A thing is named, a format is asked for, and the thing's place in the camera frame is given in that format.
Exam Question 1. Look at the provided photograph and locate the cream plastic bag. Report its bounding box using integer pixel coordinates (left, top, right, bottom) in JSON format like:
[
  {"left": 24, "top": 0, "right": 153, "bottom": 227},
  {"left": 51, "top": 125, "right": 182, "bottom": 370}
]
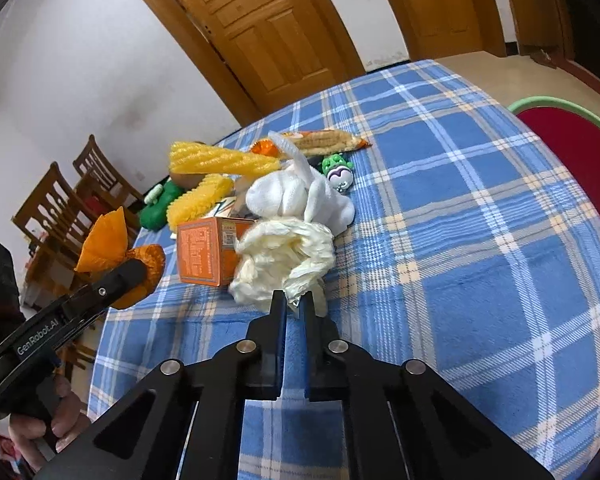
[{"left": 228, "top": 217, "right": 336, "bottom": 318}]

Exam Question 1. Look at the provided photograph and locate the person's left hand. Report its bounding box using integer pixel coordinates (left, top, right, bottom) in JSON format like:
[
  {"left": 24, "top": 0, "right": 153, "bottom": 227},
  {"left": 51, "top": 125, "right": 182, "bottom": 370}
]
[{"left": 8, "top": 375, "right": 92, "bottom": 472}]

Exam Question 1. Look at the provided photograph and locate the wooden chair near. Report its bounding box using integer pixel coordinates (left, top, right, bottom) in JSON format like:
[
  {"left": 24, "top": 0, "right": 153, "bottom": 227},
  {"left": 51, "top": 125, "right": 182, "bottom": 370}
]
[{"left": 10, "top": 160, "right": 142, "bottom": 311}]

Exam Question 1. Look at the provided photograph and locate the wooden chair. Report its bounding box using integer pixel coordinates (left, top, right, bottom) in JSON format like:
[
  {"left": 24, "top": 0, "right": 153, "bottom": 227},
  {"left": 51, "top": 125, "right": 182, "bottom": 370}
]
[
  {"left": 72, "top": 134, "right": 143, "bottom": 208},
  {"left": 10, "top": 160, "right": 142, "bottom": 311}
]

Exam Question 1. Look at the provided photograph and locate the orange cardboard box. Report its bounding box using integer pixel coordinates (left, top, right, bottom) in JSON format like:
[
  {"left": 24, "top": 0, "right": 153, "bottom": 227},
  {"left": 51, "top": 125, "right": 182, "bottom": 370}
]
[{"left": 176, "top": 217, "right": 254, "bottom": 287}]

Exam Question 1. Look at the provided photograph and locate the blue plaid tablecloth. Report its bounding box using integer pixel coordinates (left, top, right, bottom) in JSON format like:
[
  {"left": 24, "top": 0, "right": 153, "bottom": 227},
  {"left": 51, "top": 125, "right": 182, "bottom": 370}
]
[{"left": 87, "top": 61, "right": 600, "bottom": 479}]

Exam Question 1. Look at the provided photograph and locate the green toy pepper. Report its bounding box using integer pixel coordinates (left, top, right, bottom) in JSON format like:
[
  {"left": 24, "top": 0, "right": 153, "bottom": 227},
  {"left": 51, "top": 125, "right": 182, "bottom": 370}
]
[{"left": 138, "top": 180, "right": 184, "bottom": 231}]

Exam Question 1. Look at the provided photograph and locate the wooden chair far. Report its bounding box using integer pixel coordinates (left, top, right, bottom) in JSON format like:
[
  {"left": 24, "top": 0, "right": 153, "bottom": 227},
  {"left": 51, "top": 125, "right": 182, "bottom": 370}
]
[{"left": 72, "top": 134, "right": 143, "bottom": 208}]

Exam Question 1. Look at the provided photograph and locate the yellow foam net lower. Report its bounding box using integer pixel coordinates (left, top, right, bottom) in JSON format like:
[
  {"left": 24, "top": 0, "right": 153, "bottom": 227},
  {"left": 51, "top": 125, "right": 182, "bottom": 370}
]
[{"left": 166, "top": 174, "right": 234, "bottom": 232}]

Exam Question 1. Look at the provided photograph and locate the white crumpled cloth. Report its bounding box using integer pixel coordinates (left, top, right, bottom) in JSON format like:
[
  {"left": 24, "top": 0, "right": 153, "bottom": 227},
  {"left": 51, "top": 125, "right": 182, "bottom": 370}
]
[{"left": 246, "top": 166, "right": 355, "bottom": 236}]

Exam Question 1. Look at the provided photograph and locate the green white toy figure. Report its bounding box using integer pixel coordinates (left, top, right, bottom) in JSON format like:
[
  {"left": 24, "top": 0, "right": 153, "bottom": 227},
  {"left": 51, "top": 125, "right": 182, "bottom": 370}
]
[{"left": 321, "top": 154, "right": 354, "bottom": 194}]

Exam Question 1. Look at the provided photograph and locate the orange snack packet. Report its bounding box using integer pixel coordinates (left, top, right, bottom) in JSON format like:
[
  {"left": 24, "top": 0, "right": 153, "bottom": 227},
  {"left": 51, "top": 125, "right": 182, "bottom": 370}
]
[{"left": 250, "top": 129, "right": 370, "bottom": 158}]

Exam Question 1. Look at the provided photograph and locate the red basin green rim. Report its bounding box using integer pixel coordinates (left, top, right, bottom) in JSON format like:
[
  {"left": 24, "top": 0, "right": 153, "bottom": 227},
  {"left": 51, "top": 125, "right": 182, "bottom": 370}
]
[{"left": 508, "top": 96, "right": 600, "bottom": 214}]

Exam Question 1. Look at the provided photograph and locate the left wooden door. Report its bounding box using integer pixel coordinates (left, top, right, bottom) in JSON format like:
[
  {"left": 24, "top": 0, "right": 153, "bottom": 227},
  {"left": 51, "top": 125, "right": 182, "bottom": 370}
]
[{"left": 143, "top": 0, "right": 364, "bottom": 126}]

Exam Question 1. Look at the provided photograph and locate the wooden door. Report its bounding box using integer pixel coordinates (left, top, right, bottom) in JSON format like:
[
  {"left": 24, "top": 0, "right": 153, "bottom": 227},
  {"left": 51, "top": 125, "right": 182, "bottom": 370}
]
[
  {"left": 388, "top": 0, "right": 506, "bottom": 61},
  {"left": 143, "top": 0, "right": 364, "bottom": 126}
]

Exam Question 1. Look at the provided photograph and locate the right wooden door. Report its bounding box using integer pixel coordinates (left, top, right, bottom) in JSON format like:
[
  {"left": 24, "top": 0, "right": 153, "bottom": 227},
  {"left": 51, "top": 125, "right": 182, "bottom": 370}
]
[{"left": 388, "top": 0, "right": 506, "bottom": 61}]

